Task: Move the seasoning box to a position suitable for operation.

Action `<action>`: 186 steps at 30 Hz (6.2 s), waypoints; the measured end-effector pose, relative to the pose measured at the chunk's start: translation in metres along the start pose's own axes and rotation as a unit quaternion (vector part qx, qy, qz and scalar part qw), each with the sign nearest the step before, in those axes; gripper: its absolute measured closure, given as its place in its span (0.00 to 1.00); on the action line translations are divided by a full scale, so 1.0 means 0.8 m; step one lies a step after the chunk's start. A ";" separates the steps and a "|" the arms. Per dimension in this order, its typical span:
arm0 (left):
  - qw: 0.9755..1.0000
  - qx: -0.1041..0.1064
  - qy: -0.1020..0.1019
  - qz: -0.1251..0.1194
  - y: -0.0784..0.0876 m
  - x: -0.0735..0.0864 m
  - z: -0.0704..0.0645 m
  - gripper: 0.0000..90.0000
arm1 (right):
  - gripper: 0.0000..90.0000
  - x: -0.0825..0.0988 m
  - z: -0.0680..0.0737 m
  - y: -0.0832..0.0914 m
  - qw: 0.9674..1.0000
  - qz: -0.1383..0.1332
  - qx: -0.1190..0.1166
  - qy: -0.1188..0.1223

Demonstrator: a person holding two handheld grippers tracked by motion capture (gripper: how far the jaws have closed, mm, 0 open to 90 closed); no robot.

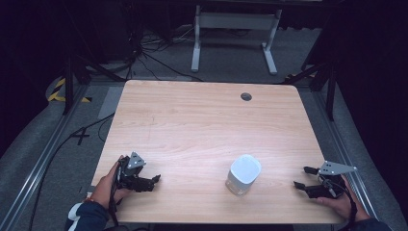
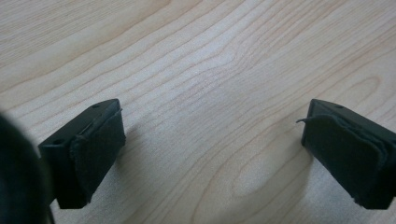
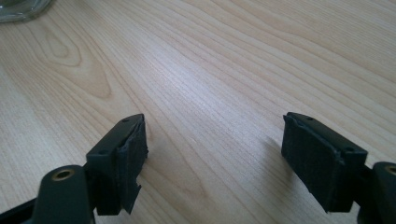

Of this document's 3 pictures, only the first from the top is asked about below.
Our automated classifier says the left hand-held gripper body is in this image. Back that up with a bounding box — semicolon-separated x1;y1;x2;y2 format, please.
115;151;152;193

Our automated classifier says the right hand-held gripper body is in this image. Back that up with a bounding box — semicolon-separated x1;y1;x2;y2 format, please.
307;160;358;199

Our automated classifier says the clear jar with white lid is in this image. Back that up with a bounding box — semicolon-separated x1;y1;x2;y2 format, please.
224;154;263;197

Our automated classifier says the person's left hand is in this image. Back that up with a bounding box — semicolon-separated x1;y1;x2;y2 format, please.
90;155;133;210

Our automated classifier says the person's right hand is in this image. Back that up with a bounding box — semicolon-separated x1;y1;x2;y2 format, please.
315;174;370;222

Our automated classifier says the black metal stand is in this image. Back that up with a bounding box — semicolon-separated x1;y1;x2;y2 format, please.
61;47;126;116
282;54;338;122

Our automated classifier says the yellow black floor tape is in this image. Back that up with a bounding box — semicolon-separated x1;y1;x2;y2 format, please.
47;77;93;104

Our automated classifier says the aluminium floor rail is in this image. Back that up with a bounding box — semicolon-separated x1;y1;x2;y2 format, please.
0;84;89;231
312;90;379;219

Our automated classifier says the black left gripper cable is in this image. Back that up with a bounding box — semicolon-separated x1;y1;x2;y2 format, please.
108;160;122;227

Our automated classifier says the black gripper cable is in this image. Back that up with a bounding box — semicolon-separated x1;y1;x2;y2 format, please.
108;160;122;227
320;178;359;231

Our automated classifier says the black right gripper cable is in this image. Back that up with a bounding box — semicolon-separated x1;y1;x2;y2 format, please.
320;178;359;231

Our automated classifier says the black floor cable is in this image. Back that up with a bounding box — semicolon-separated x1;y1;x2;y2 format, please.
28;112;115;231

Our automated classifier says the bundle of black cables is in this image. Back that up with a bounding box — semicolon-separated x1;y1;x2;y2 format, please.
126;23;205;83

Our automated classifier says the white desk frame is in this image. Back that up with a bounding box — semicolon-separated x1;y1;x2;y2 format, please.
191;4;283;76

